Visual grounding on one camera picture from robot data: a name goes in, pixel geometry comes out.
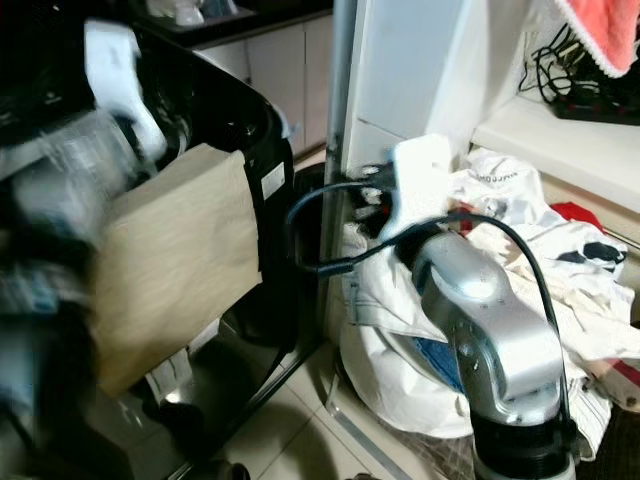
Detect red garment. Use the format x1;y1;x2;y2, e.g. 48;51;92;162
550;202;607;237

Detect white printed garment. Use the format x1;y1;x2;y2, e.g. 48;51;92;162
338;146;640;443

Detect beige cloth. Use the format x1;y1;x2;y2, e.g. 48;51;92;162
93;143;263;397

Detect pink towel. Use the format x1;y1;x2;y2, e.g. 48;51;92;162
555;0;640;79

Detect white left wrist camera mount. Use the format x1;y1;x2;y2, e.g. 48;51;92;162
82;20;169;167

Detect white shelf cabinet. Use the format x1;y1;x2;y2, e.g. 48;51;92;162
320;0;640;346

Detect beige kitchen cabinet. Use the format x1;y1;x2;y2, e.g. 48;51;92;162
210;8;337;157

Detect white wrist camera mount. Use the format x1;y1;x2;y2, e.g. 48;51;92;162
390;133;458;233
82;20;169;167

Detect blue denim garment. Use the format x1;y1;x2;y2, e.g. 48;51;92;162
410;335;467;394

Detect white countertop item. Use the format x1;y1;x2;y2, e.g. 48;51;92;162
145;0;207;27

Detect tangled black power cables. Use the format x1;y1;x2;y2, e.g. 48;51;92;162
518;24;613;101

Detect checked floor mat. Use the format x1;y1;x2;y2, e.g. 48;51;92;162
355;425;479;480

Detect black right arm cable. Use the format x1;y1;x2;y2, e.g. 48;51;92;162
284;180;577;433

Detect black power strip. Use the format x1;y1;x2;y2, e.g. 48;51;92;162
553;88;640;127

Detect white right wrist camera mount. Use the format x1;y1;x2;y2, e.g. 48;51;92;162
390;133;458;233

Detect black top-load washing machine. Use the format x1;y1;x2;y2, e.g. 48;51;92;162
0;0;303;480

